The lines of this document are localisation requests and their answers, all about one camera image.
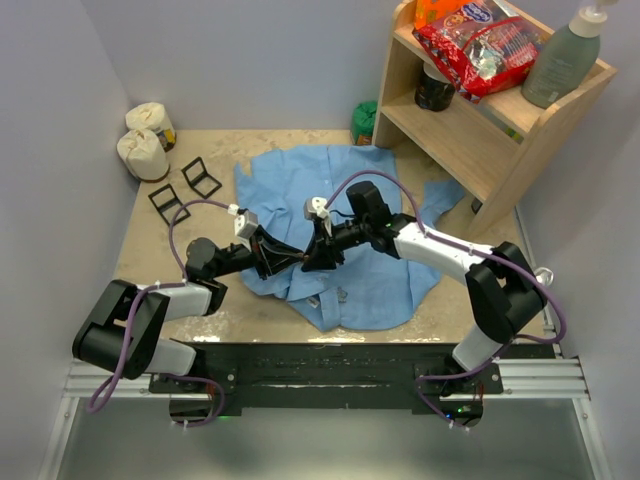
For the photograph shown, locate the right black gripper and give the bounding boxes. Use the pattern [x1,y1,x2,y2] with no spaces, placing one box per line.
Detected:
[303,217,371,273]

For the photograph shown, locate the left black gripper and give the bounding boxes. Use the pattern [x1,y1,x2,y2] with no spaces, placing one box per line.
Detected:
[211,225,304,280]

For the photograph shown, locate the blue button shirt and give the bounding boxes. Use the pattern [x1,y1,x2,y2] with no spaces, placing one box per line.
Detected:
[234,145,441,331]

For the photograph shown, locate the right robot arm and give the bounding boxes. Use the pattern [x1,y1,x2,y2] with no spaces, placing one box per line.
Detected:
[302,181,546,393]

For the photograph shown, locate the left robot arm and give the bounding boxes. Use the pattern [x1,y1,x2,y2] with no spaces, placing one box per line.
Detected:
[72,228,304,392]

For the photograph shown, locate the silver leaf brooch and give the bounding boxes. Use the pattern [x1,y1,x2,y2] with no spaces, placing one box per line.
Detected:
[336,287,348,303]

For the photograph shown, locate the black stand rear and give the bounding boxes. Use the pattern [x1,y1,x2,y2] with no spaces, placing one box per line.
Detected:
[181,157,222,199]

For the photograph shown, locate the black stand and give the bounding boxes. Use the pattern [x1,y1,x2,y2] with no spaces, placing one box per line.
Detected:
[147,183,191,227]
[181,157,222,199]

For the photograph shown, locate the black stand front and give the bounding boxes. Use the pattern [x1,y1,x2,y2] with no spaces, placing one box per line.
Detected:
[147,183,191,227]

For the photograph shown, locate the green lidded container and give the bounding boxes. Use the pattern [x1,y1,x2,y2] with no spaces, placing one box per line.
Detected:
[350,101,377,146]

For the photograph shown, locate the white cloth bag front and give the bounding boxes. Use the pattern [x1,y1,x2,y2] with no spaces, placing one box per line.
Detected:
[116,129,169,183]

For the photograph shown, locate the white cloth bag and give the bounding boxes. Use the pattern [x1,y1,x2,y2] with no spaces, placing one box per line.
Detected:
[116,129,169,183]
[125,102,176,152]

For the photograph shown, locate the white cloth bag rear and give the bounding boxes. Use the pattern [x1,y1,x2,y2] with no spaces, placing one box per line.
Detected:
[125,102,176,152]

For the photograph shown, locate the dark jar on shelf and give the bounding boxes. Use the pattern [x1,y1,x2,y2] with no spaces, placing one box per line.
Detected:
[414,62,456,112]

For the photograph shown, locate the wooden shelf unit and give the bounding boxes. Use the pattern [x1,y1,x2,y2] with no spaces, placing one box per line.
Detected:
[373,1,617,237]

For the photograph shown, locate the dark glass bottle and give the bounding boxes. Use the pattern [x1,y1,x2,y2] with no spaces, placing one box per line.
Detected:
[534,267,554,287]

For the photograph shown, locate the red candy bag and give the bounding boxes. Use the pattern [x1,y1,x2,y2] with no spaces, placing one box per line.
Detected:
[413,1,549,103]

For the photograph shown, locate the orange snack box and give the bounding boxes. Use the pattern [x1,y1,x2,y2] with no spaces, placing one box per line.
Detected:
[413,0,466,29]

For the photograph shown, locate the green pump bottle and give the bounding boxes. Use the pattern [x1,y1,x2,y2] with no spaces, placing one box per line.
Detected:
[521,0,617,108]

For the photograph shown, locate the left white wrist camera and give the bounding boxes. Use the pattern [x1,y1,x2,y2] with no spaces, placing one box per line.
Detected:
[234,210,259,246]

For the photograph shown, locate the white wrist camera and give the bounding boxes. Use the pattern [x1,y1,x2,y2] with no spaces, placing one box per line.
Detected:
[303,197,332,233]
[234,210,259,246]

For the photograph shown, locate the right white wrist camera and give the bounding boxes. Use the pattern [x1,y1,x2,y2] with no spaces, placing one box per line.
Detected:
[303,197,332,233]

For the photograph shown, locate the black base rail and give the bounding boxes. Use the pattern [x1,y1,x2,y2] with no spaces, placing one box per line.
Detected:
[150,343,503,421]

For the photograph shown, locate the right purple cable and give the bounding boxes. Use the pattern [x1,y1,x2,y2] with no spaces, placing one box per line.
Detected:
[324,170,567,346]

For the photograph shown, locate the purple cable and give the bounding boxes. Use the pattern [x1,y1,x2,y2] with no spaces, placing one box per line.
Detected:
[324,170,567,346]
[87,199,239,414]

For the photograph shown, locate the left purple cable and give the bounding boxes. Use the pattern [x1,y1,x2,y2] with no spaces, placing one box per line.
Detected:
[87,199,239,414]

